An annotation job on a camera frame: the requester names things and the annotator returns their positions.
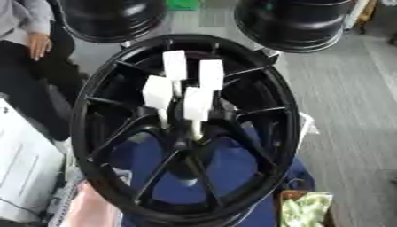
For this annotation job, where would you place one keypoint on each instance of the black spoked wheel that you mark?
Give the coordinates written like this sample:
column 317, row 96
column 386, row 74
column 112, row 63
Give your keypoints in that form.
column 98, row 124

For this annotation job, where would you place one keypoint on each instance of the black wheel rim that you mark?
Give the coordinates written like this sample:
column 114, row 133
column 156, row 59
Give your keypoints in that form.
column 111, row 17
column 294, row 23

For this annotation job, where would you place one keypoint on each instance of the green object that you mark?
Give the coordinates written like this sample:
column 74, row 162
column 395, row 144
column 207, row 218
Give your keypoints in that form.
column 182, row 4

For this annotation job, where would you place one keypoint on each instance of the brown box with green cloth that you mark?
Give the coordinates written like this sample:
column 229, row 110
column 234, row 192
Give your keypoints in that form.
column 305, row 208

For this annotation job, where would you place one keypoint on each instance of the person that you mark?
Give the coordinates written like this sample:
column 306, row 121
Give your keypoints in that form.
column 31, row 76

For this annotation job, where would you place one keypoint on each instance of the person's hand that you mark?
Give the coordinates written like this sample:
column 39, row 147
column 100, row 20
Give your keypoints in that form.
column 39, row 44

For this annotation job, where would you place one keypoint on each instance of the white box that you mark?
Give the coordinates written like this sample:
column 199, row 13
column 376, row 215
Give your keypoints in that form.
column 26, row 165

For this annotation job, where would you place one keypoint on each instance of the wooden chair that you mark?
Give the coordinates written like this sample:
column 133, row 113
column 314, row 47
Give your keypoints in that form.
column 368, row 13

